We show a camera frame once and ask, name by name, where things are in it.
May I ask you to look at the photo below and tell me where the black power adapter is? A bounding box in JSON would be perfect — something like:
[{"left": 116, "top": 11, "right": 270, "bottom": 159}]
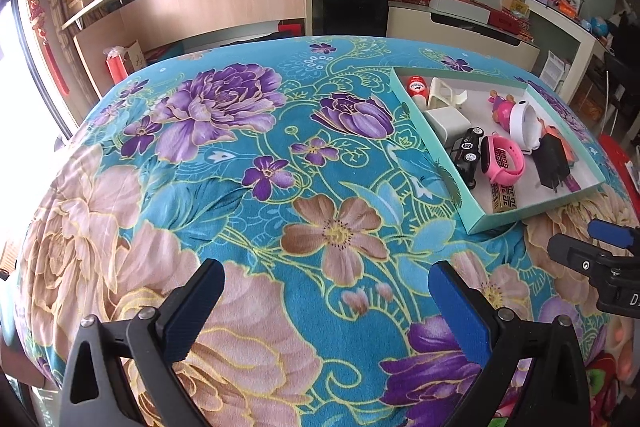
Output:
[{"left": 532, "top": 134, "right": 570, "bottom": 192}]

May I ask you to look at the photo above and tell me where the gold harmonica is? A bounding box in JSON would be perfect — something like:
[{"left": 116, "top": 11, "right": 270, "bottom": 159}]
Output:
[{"left": 490, "top": 183, "right": 518, "bottom": 213}]

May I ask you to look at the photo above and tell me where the pink smart band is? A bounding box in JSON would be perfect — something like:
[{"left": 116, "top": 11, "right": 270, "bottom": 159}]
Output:
[{"left": 480, "top": 133, "right": 525, "bottom": 186}]

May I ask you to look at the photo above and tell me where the orange blue carrot toy knife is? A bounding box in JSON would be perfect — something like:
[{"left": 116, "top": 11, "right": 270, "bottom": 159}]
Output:
[{"left": 539, "top": 123, "right": 580, "bottom": 168}]

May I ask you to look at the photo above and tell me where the white smartwatch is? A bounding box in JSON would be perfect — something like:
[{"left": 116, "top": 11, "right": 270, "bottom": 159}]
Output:
[{"left": 509, "top": 101, "right": 542, "bottom": 153}]

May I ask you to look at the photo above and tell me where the black toy car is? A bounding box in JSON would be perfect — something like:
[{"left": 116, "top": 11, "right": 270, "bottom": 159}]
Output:
[{"left": 449, "top": 127, "right": 485, "bottom": 190}]

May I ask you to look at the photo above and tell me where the pink puppy toy figure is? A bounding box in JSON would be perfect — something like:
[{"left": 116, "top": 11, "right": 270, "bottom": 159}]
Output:
[{"left": 488, "top": 90, "right": 515, "bottom": 132}]

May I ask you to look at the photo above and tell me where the white charger cube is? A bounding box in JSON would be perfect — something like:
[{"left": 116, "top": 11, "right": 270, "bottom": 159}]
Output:
[{"left": 423, "top": 106, "right": 471, "bottom": 147}]

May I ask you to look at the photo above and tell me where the cream hair claw clip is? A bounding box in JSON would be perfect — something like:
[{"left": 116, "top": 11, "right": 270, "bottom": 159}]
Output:
[{"left": 427, "top": 77, "right": 468, "bottom": 109}]

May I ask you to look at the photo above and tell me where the person's hand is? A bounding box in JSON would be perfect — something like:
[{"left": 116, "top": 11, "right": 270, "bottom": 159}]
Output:
[{"left": 605, "top": 315, "right": 639, "bottom": 384}]

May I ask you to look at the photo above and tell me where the red plastic stool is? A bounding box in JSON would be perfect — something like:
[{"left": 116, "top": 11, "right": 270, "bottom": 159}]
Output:
[{"left": 598, "top": 133, "right": 640, "bottom": 213}]

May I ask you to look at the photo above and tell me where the white tray with teal rim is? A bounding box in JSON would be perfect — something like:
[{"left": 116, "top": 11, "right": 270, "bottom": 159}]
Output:
[{"left": 390, "top": 67, "right": 604, "bottom": 234}]

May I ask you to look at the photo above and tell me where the white desk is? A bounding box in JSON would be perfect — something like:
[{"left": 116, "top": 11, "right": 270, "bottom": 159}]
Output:
[{"left": 525, "top": 0, "right": 605, "bottom": 103}]

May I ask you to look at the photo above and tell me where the red white small bottle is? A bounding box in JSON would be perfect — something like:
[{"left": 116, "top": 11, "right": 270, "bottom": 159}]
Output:
[{"left": 407, "top": 75, "right": 430, "bottom": 112}]

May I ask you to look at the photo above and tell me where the floral blue tablecloth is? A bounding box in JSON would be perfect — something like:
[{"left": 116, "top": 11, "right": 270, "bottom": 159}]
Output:
[{"left": 6, "top": 37, "right": 638, "bottom": 426}]

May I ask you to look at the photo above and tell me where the cream tv cabinet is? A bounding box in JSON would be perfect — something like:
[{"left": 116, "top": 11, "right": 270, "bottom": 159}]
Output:
[{"left": 386, "top": 2, "right": 539, "bottom": 72}]

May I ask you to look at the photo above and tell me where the red paper bag on floor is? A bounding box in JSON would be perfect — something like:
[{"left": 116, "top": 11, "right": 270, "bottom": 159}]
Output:
[{"left": 103, "top": 40, "right": 146, "bottom": 84}]

